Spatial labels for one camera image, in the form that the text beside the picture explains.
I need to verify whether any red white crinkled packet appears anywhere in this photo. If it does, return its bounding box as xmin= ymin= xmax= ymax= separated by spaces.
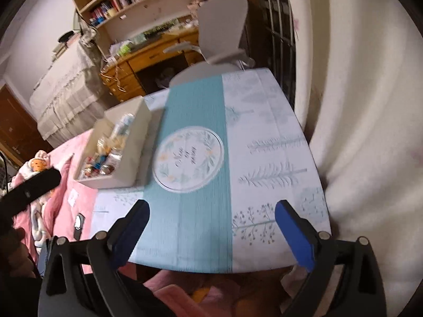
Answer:
xmin=84 ymin=158 xmax=109 ymax=176

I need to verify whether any wooden desk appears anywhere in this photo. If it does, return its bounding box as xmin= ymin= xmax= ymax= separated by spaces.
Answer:
xmin=99 ymin=28 xmax=205 ymax=103

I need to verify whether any white charger cable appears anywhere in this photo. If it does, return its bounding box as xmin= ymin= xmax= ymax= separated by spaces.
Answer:
xmin=101 ymin=58 xmax=128 ymax=91

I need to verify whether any grey office chair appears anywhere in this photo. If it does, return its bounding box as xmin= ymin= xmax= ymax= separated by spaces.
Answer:
xmin=163 ymin=0 xmax=255 ymax=88

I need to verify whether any blue leaf print tablecloth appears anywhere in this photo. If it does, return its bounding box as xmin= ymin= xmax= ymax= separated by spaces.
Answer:
xmin=91 ymin=68 xmax=333 ymax=273

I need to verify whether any brown wooden door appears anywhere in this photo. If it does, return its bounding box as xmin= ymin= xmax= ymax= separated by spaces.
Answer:
xmin=0 ymin=84 xmax=53 ymax=169

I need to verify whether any grey blue pouch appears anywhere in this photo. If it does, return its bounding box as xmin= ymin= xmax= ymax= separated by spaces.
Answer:
xmin=35 ymin=238 xmax=50 ymax=271

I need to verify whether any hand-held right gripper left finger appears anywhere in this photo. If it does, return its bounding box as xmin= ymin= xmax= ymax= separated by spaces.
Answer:
xmin=38 ymin=200 xmax=159 ymax=317

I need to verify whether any black cable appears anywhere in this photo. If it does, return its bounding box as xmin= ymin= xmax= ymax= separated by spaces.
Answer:
xmin=0 ymin=150 xmax=10 ymax=192

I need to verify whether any person's left hand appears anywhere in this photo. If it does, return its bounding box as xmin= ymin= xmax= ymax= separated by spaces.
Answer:
xmin=0 ymin=226 xmax=35 ymax=279

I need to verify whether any floral cloth bag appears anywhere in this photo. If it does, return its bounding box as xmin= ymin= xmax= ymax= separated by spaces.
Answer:
xmin=79 ymin=28 xmax=98 ymax=47

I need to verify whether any pink blanket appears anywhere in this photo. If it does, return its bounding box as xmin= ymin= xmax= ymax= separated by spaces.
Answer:
xmin=13 ymin=129 xmax=298 ymax=317

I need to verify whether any plastic bag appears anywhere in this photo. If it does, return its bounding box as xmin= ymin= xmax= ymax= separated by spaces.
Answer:
xmin=155 ymin=68 xmax=176 ymax=86

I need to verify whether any white floral curtain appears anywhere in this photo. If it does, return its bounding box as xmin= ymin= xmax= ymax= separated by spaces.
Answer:
xmin=284 ymin=0 xmax=423 ymax=317

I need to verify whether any wooden bookshelf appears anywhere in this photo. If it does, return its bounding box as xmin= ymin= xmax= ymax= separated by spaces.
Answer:
xmin=69 ymin=0 xmax=212 ymax=53

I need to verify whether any black phone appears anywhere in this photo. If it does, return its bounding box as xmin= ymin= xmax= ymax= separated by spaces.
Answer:
xmin=73 ymin=213 xmax=86 ymax=241

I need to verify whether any stack of books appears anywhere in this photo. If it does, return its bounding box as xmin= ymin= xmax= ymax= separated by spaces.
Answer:
xmin=53 ymin=40 xmax=80 ymax=58

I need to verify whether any stuffed doll toy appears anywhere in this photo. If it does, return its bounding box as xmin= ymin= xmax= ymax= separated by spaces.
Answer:
xmin=13 ymin=150 xmax=57 ymax=248

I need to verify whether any metal window grille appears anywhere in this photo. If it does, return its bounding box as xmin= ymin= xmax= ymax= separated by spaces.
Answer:
xmin=251 ymin=0 xmax=298 ymax=106

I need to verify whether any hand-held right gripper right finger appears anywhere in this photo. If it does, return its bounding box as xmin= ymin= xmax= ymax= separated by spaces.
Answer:
xmin=275 ymin=200 xmax=387 ymax=317

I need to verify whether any white plastic storage box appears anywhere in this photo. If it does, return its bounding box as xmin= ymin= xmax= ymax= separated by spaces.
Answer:
xmin=73 ymin=96 xmax=153 ymax=189

